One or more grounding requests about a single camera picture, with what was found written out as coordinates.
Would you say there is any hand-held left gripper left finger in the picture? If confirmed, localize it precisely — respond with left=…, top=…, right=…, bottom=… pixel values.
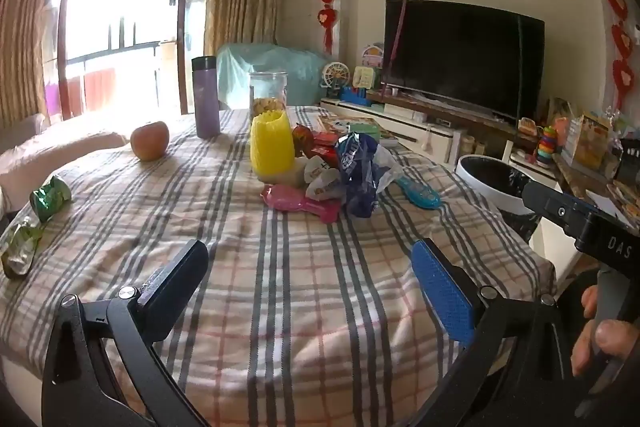
left=41, top=239, right=210, bottom=427

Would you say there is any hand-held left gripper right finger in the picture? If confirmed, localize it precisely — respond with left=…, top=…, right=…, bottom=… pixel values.
left=410, top=238, right=576, bottom=427

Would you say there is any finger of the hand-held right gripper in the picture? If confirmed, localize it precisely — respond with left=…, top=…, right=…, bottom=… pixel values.
left=522, top=180, right=598, bottom=235

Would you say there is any white round trash bin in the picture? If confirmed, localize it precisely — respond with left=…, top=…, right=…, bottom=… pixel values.
left=454, top=154, right=543, bottom=244

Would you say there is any teal foil packet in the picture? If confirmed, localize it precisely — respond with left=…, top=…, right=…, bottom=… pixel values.
left=395, top=174, right=442, bottom=211

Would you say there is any blue white plastic bag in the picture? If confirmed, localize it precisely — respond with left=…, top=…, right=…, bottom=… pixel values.
left=336, top=133, right=401, bottom=218

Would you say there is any pink hairbrush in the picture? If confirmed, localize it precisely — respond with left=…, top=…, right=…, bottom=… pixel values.
left=261, top=184, right=343, bottom=224

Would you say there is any green snack wrapper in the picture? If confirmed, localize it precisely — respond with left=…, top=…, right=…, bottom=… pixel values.
left=29, top=174, right=72, bottom=223
left=0, top=217, right=45, bottom=279

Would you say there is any white orange snack wrapper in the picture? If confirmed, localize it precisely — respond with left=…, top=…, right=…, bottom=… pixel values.
left=302, top=156, right=351, bottom=202

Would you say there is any white tissue pack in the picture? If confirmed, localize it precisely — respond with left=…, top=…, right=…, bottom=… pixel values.
left=282, top=157, right=307, bottom=186

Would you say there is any yellow ribbed plastic container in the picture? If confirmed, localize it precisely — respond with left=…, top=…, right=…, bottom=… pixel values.
left=250, top=109, right=296, bottom=184

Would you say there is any red orange snack box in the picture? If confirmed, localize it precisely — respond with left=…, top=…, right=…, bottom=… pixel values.
left=292, top=123, right=315, bottom=158

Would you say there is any person's right hand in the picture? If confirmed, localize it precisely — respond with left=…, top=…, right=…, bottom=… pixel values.
left=570, top=286, right=640, bottom=378

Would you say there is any marble top side cabinet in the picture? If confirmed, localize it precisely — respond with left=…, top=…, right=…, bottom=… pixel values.
left=550, top=152, right=640, bottom=228

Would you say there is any white bin black bag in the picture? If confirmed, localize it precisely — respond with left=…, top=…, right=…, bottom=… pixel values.
left=462, top=159, right=543, bottom=242

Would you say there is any stack of picture books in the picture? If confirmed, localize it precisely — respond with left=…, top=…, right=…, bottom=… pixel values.
left=605, top=181, right=640, bottom=220

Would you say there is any yellow printed toy box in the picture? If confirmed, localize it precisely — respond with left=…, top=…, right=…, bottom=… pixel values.
left=562, top=112, right=613, bottom=170

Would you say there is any plaid blanket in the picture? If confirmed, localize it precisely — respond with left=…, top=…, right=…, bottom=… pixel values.
left=0, top=106, right=557, bottom=427

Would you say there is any black storage box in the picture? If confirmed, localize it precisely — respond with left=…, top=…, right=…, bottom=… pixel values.
left=612, top=139, right=640, bottom=188

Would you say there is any red apple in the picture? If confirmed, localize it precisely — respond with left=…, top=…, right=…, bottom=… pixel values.
left=130, top=121, right=170, bottom=162

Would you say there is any white television cabinet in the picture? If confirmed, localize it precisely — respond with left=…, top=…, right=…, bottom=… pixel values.
left=320, top=97, right=516, bottom=168

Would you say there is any black flat television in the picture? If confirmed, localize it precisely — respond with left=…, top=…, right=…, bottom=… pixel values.
left=382, top=0, right=546, bottom=122

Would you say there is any pale pink sofa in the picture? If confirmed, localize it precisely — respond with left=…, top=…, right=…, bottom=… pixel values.
left=0, top=112, right=128, bottom=212

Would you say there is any purple thermos bottle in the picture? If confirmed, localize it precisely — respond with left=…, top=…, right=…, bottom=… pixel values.
left=191, top=55, right=221, bottom=139

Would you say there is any orange picture book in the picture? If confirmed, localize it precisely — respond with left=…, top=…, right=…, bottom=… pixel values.
left=316, top=111, right=398, bottom=148

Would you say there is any glass snack jar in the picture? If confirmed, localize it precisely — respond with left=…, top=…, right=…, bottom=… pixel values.
left=248, top=72, right=289, bottom=128

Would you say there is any colourful house toy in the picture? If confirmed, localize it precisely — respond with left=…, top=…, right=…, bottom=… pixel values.
left=361, top=44, right=385, bottom=68

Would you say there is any toy ferris wheel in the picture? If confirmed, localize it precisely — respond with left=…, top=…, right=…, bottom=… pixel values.
left=320, top=62, right=351, bottom=100

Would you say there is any teal dust cover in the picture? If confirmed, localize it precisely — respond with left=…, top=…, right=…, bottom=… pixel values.
left=216, top=43, right=333, bottom=108

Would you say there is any rainbow ring stacker toy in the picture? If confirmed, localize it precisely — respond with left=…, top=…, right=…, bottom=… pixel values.
left=536, top=126, right=558, bottom=168

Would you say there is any wooden frame glass door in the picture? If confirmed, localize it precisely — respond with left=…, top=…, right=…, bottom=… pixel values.
left=47, top=0, right=213, bottom=118

